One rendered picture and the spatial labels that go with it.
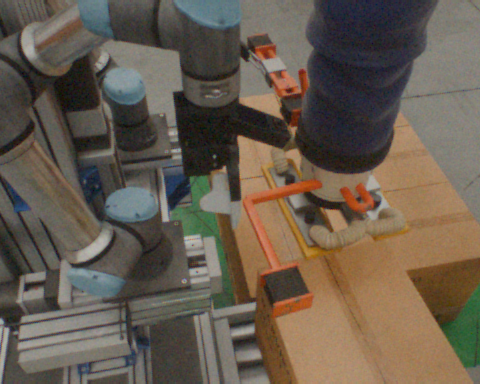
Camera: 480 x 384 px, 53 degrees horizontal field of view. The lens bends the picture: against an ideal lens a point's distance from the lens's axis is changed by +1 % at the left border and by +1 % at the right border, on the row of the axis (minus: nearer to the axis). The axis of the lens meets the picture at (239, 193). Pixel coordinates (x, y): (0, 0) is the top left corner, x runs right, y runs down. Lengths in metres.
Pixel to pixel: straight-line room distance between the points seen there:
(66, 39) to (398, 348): 1.02
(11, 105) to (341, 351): 0.92
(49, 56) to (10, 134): 0.15
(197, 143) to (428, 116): 3.03
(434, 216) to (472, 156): 1.27
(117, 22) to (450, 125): 3.13
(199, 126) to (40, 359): 0.85
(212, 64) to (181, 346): 1.64
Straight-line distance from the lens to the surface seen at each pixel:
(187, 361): 2.06
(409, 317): 1.37
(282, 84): 1.49
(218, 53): 0.57
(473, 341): 2.56
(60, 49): 0.87
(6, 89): 0.90
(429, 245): 2.07
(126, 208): 1.12
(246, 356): 1.69
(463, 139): 3.50
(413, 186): 2.27
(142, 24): 0.59
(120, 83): 1.50
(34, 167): 0.94
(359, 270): 1.41
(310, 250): 1.21
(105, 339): 1.32
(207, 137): 0.67
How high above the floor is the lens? 2.10
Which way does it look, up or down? 48 degrees down
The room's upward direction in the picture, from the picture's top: straight up
